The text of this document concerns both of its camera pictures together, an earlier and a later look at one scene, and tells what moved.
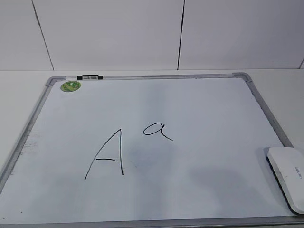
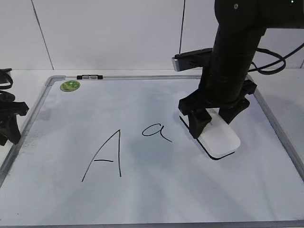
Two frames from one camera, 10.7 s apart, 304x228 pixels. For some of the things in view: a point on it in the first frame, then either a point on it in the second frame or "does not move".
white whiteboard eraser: (287, 164) to (219, 139)
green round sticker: (70, 86) does not move
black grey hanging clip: (90, 77) does not move
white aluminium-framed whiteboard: (165, 150) does not move
